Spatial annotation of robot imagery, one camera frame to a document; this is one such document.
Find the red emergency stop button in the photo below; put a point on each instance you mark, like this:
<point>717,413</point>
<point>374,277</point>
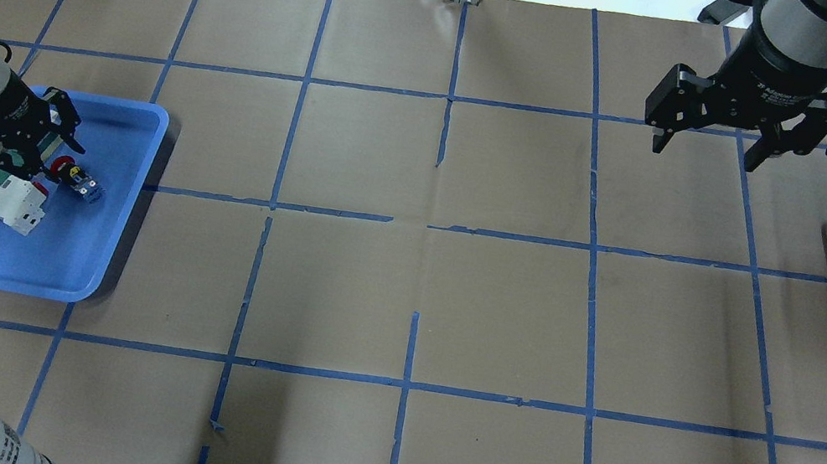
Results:
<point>68,172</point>

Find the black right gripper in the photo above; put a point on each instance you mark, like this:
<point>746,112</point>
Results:
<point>781,76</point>

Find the green terminal block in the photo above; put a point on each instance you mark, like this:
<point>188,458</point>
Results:
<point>11,164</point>

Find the white circuit breaker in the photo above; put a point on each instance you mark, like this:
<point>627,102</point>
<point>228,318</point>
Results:
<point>22,204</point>

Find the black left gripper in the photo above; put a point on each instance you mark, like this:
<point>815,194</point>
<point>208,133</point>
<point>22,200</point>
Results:
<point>8,106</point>

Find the blue plastic tray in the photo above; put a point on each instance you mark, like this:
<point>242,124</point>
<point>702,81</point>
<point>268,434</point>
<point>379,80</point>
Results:
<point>69,253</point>

